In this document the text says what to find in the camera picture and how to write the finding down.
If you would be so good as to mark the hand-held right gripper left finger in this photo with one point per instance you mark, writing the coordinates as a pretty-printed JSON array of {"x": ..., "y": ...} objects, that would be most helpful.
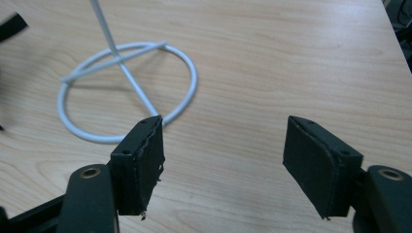
[{"x": 139, "y": 168}]

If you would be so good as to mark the dark equipment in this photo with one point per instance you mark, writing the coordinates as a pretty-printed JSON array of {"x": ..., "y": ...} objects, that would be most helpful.
[{"x": 400, "y": 22}]

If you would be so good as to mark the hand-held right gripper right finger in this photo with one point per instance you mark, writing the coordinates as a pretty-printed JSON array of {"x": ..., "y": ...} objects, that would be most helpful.
[{"x": 314, "y": 165}]

